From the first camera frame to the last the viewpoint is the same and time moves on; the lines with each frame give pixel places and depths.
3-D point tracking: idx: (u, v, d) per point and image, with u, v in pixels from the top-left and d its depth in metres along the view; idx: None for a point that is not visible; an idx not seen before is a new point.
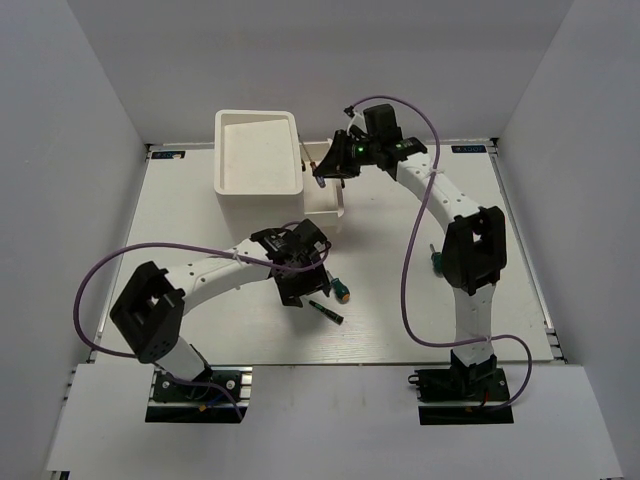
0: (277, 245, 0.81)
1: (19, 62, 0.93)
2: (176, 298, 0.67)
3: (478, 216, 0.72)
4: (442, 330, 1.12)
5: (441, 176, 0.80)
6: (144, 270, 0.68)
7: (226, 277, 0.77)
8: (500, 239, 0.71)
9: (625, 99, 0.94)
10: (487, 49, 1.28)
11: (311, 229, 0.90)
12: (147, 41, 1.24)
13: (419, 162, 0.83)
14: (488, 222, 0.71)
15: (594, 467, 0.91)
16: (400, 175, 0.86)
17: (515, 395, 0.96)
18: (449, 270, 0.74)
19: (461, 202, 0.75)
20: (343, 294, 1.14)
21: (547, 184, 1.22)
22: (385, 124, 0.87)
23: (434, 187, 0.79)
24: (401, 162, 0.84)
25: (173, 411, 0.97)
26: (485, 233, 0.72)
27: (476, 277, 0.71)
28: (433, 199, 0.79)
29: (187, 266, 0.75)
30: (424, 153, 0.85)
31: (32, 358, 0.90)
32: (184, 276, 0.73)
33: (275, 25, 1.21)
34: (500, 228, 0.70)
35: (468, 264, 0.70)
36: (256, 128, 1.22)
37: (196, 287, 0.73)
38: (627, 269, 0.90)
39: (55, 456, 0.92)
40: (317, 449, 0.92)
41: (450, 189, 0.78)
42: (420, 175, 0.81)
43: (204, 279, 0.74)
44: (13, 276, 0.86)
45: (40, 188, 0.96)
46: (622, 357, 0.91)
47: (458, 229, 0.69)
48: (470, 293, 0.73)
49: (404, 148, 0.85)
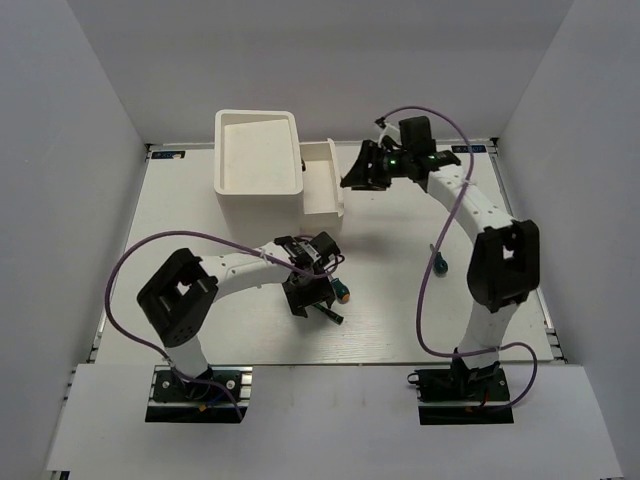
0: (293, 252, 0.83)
1: (20, 61, 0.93)
2: (210, 283, 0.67)
3: (510, 230, 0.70)
4: (446, 333, 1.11)
5: (473, 188, 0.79)
6: (180, 256, 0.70)
7: (253, 273, 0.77)
8: (532, 257, 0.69)
9: (625, 99, 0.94)
10: (487, 50, 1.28)
11: (327, 240, 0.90)
12: (147, 41, 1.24)
13: (451, 173, 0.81)
14: (521, 237, 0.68)
15: (594, 466, 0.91)
16: (431, 187, 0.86)
17: (516, 398, 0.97)
18: (475, 283, 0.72)
19: (493, 213, 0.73)
20: (343, 294, 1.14)
21: (546, 185, 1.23)
22: (419, 135, 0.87)
23: (465, 197, 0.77)
24: (432, 172, 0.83)
25: (172, 411, 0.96)
26: (517, 249, 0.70)
27: (503, 295, 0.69)
28: (464, 209, 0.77)
29: (219, 257, 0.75)
30: (457, 166, 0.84)
31: (32, 358, 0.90)
32: (216, 265, 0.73)
33: (276, 25, 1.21)
34: (533, 246, 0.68)
35: (495, 280, 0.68)
36: (256, 128, 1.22)
37: (227, 277, 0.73)
38: (627, 269, 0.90)
39: (55, 456, 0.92)
40: (317, 449, 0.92)
41: (483, 201, 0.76)
42: (451, 185, 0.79)
43: (235, 271, 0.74)
44: (13, 276, 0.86)
45: (40, 187, 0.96)
46: (623, 357, 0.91)
47: (489, 241, 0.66)
48: (493, 309, 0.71)
49: (437, 160, 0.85)
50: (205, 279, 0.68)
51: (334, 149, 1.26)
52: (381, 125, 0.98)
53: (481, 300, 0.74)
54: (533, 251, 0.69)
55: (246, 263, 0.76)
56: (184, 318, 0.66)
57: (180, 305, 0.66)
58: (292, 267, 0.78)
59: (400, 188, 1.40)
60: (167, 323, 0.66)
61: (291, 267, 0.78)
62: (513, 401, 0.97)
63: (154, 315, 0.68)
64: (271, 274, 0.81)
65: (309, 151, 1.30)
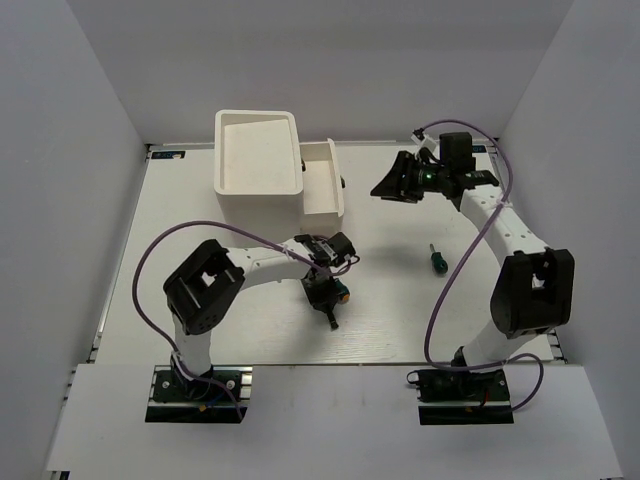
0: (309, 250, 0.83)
1: (19, 61, 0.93)
2: (237, 274, 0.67)
3: (542, 258, 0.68)
4: (448, 336, 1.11)
5: (508, 210, 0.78)
6: (208, 245, 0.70)
7: (275, 268, 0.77)
8: (563, 289, 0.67)
9: (624, 100, 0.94)
10: (487, 50, 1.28)
11: (343, 241, 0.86)
12: (147, 41, 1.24)
13: (487, 194, 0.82)
14: (553, 268, 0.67)
15: (594, 467, 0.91)
16: (464, 205, 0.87)
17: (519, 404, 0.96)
18: (499, 308, 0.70)
19: (525, 238, 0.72)
20: (343, 294, 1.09)
21: (546, 184, 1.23)
22: (459, 152, 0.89)
23: (499, 219, 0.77)
24: (467, 190, 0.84)
25: (172, 411, 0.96)
26: (548, 279, 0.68)
27: (527, 324, 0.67)
28: (495, 230, 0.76)
29: (245, 251, 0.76)
30: (493, 186, 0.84)
31: (32, 358, 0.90)
32: (241, 257, 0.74)
33: (275, 24, 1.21)
34: (565, 277, 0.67)
35: (521, 305, 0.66)
36: (256, 128, 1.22)
37: (251, 270, 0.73)
38: (627, 268, 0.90)
39: (55, 456, 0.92)
40: (317, 448, 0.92)
41: (517, 224, 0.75)
42: (486, 204, 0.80)
43: (259, 264, 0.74)
44: (13, 276, 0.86)
45: (40, 187, 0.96)
46: (623, 357, 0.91)
47: (519, 266, 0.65)
48: (511, 336, 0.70)
49: (475, 179, 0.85)
50: (234, 270, 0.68)
51: (333, 149, 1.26)
52: (419, 136, 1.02)
53: (501, 325, 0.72)
54: (565, 283, 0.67)
55: (269, 257, 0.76)
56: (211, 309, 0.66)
57: (207, 295, 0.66)
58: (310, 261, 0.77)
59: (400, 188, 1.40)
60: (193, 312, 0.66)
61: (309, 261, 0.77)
62: (514, 408, 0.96)
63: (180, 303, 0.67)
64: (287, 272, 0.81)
65: (308, 151, 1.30)
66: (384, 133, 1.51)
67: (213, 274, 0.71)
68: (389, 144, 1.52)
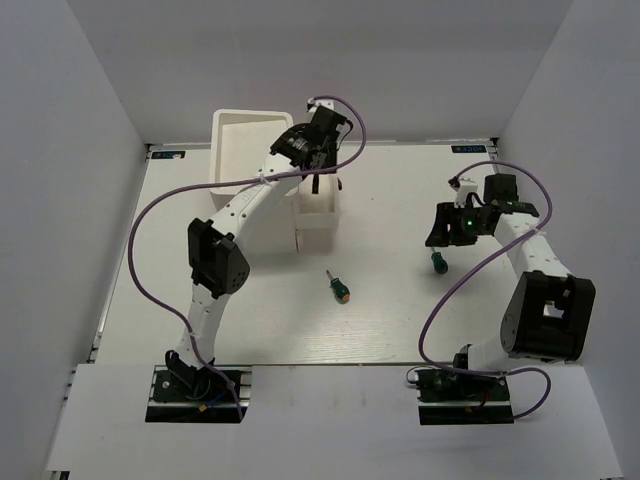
0: (301, 144, 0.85)
1: (20, 62, 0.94)
2: (230, 244, 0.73)
3: (563, 285, 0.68)
4: (449, 336, 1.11)
5: (540, 237, 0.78)
6: (194, 233, 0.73)
7: (262, 204, 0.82)
8: (578, 322, 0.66)
9: (624, 100, 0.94)
10: (487, 50, 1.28)
11: (327, 115, 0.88)
12: (147, 41, 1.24)
13: (522, 222, 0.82)
14: (572, 297, 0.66)
15: (594, 467, 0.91)
16: (500, 230, 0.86)
17: (519, 412, 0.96)
18: (509, 327, 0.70)
19: (548, 262, 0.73)
20: (343, 294, 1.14)
21: (546, 184, 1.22)
22: (502, 189, 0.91)
23: (527, 241, 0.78)
24: (504, 214, 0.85)
25: (173, 411, 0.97)
26: (565, 308, 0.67)
27: (532, 346, 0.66)
28: (521, 250, 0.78)
29: (226, 208, 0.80)
30: (532, 215, 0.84)
31: (32, 357, 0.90)
32: (227, 219, 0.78)
33: (275, 25, 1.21)
34: (581, 308, 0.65)
35: (529, 325, 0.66)
36: (255, 128, 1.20)
37: (240, 224, 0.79)
38: (628, 270, 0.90)
39: (55, 456, 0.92)
40: (317, 448, 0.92)
41: (545, 249, 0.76)
42: (518, 228, 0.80)
43: (246, 214, 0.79)
44: (12, 276, 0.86)
45: (39, 187, 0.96)
46: (623, 358, 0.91)
47: (534, 284, 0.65)
48: (514, 356, 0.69)
49: (515, 206, 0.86)
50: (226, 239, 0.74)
51: None
52: (455, 184, 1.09)
53: (507, 345, 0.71)
54: (582, 314, 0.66)
55: (251, 203, 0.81)
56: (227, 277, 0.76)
57: (218, 271, 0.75)
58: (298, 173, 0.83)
59: (400, 188, 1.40)
60: (217, 285, 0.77)
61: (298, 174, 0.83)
62: (514, 411, 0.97)
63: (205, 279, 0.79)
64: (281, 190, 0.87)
65: None
66: (383, 133, 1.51)
67: None
68: (389, 144, 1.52)
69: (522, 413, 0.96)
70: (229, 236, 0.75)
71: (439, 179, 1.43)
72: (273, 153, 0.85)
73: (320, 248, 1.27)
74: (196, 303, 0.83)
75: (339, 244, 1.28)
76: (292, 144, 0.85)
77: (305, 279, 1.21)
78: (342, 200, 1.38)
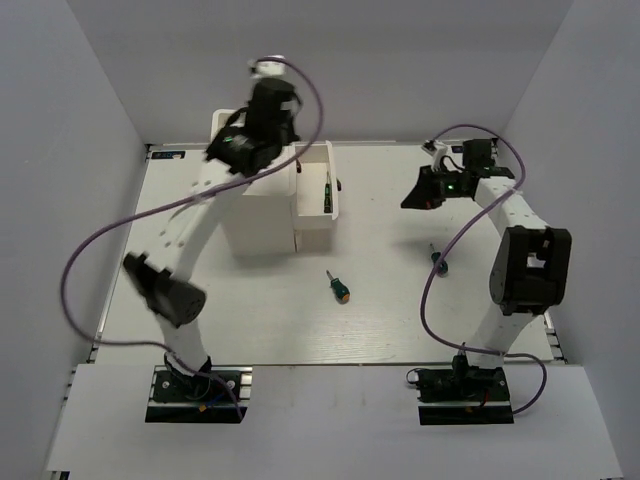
0: (241, 142, 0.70)
1: (20, 61, 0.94)
2: (169, 281, 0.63)
3: (542, 236, 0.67)
4: (451, 334, 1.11)
5: (518, 195, 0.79)
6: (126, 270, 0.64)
7: (204, 222, 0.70)
8: (559, 269, 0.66)
9: (624, 99, 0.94)
10: (487, 50, 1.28)
11: (268, 93, 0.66)
12: (147, 40, 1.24)
13: (500, 183, 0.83)
14: (552, 246, 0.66)
15: (595, 467, 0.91)
16: (480, 194, 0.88)
17: (518, 408, 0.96)
18: (496, 282, 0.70)
19: (528, 218, 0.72)
20: (343, 294, 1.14)
21: (546, 184, 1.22)
22: (479, 153, 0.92)
23: (507, 201, 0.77)
24: (482, 178, 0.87)
25: (172, 411, 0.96)
26: (547, 258, 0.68)
27: (520, 298, 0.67)
28: (502, 210, 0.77)
29: (161, 238, 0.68)
30: (507, 177, 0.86)
31: (32, 356, 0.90)
32: (159, 251, 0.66)
33: (275, 24, 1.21)
34: (562, 255, 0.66)
35: (515, 279, 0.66)
36: None
37: (178, 254, 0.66)
38: (628, 269, 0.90)
39: (55, 456, 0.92)
40: (317, 448, 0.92)
41: (523, 206, 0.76)
42: (497, 190, 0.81)
43: (183, 242, 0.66)
44: (13, 275, 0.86)
45: (39, 187, 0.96)
46: (623, 358, 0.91)
47: (516, 238, 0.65)
48: (505, 310, 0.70)
49: (491, 171, 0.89)
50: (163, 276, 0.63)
51: (331, 150, 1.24)
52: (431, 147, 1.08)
53: (496, 300, 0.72)
54: (563, 262, 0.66)
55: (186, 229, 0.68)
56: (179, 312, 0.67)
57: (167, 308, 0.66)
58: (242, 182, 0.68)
59: (400, 188, 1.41)
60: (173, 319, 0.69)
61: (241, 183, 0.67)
62: (514, 410, 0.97)
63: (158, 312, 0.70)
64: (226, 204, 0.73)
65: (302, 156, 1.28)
66: (383, 133, 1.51)
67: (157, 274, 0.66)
68: (388, 144, 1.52)
69: (521, 408, 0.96)
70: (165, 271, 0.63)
71: None
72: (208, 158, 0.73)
73: (320, 248, 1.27)
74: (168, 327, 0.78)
75: (339, 244, 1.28)
76: (230, 145, 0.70)
77: (305, 279, 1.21)
78: (342, 200, 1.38)
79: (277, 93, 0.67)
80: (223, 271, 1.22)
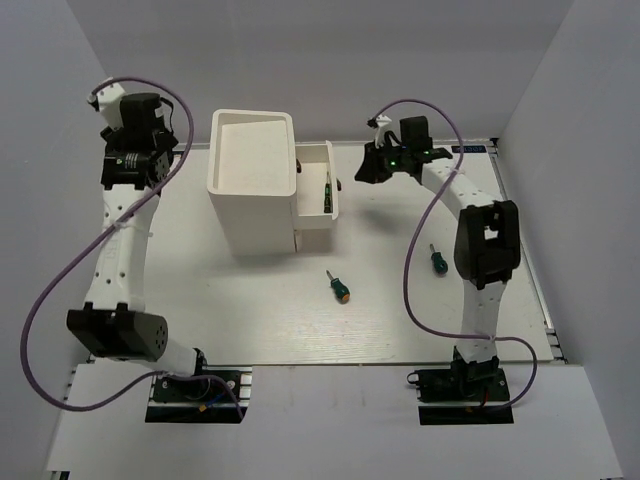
0: (132, 158, 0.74)
1: (19, 62, 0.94)
2: (128, 316, 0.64)
3: (492, 211, 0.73)
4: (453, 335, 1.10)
5: (461, 175, 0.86)
6: (78, 330, 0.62)
7: (134, 246, 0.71)
8: (514, 236, 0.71)
9: (624, 99, 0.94)
10: (487, 50, 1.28)
11: (138, 104, 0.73)
12: (146, 41, 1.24)
13: (443, 164, 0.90)
14: (504, 217, 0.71)
15: (594, 467, 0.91)
16: (426, 178, 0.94)
17: (516, 397, 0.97)
18: (462, 261, 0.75)
19: (476, 195, 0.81)
20: (343, 294, 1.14)
21: (546, 184, 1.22)
22: (418, 133, 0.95)
23: (453, 182, 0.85)
24: (424, 164, 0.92)
25: (173, 411, 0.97)
26: (500, 228, 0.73)
27: (487, 271, 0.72)
28: (451, 191, 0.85)
29: (98, 279, 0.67)
30: (448, 158, 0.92)
31: (32, 356, 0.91)
32: (104, 290, 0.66)
33: (275, 24, 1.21)
34: (513, 224, 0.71)
35: (479, 256, 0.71)
36: (253, 128, 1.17)
37: (125, 285, 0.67)
38: (628, 269, 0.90)
39: (56, 456, 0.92)
40: (317, 448, 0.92)
41: (469, 185, 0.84)
42: (442, 173, 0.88)
43: (124, 272, 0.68)
44: (13, 275, 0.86)
45: (39, 186, 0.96)
46: (624, 358, 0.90)
47: (471, 218, 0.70)
48: (478, 286, 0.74)
49: (433, 155, 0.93)
50: (121, 318, 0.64)
51: (331, 151, 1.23)
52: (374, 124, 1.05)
53: (467, 278, 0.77)
54: (515, 229, 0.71)
55: (121, 258, 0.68)
56: (149, 346, 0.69)
57: (138, 347, 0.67)
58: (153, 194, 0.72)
59: (400, 188, 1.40)
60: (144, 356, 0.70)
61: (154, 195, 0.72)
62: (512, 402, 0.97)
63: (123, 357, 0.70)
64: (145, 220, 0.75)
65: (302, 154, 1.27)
66: None
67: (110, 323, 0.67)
68: None
69: (516, 399, 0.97)
70: (123, 308, 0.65)
71: None
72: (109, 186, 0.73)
73: (320, 248, 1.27)
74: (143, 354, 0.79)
75: (339, 244, 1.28)
76: (125, 163, 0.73)
77: (305, 279, 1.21)
78: (342, 200, 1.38)
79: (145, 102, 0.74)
80: (223, 270, 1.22)
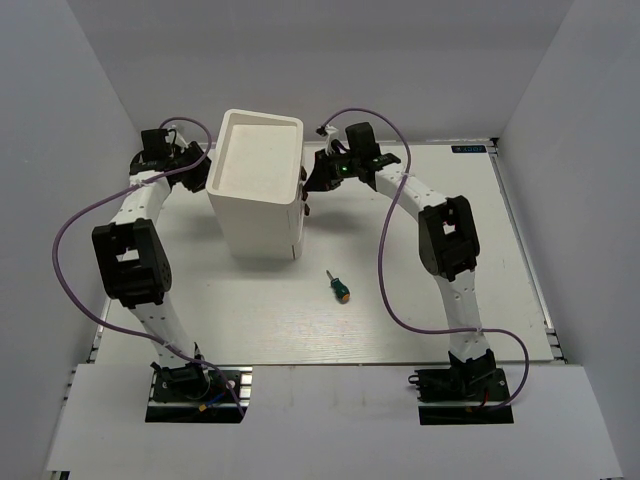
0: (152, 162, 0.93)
1: (18, 63, 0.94)
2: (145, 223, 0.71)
3: (447, 207, 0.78)
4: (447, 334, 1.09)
5: (413, 178, 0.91)
6: (99, 233, 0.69)
7: (151, 197, 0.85)
8: (469, 226, 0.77)
9: (624, 98, 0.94)
10: (486, 50, 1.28)
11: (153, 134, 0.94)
12: (146, 41, 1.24)
13: (393, 170, 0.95)
14: (457, 212, 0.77)
15: (595, 468, 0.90)
16: (379, 185, 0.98)
17: (515, 395, 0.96)
18: (428, 258, 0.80)
19: (429, 196, 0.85)
20: (343, 294, 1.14)
21: (546, 183, 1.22)
22: (365, 142, 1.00)
23: (406, 186, 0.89)
24: (376, 172, 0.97)
25: (173, 411, 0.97)
26: (455, 223, 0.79)
27: (453, 263, 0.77)
28: (406, 195, 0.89)
29: (123, 213, 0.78)
30: (397, 164, 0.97)
31: (32, 355, 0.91)
32: (128, 215, 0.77)
33: (274, 25, 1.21)
34: (467, 215, 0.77)
35: (443, 251, 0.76)
36: (263, 131, 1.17)
37: (143, 214, 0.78)
38: (628, 269, 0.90)
39: (55, 456, 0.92)
40: (317, 448, 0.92)
41: (422, 186, 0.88)
42: (394, 179, 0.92)
43: (143, 206, 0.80)
44: (12, 275, 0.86)
45: (38, 187, 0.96)
46: (624, 358, 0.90)
47: (430, 219, 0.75)
48: (449, 280, 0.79)
49: (381, 162, 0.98)
50: (136, 222, 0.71)
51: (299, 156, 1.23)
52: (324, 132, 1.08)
53: (437, 274, 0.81)
54: (469, 219, 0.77)
55: (141, 198, 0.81)
56: (158, 266, 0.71)
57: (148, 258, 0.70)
58: (164, 173, 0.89)
59: None
60: (151, 282, 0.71)
61: (164, 175, 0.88)
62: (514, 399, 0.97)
63: (132, 288, 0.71)
64: (160, 195, 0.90)
65: None
66: (384, 133, 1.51)
67: (127, 247, 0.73)
68: (389, 144, 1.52)
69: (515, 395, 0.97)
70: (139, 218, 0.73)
71: (440, 178, 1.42)
72: (134, 175, 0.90)
73: (320, 248, 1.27)
74: (149, 320, 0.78)
75: (339, 243, 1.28)
76: (147, 165, 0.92)
77: (305, 279, 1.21)
78: (342, 199, 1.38)
79: (159, 131, 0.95)
80: (223, 270, 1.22)
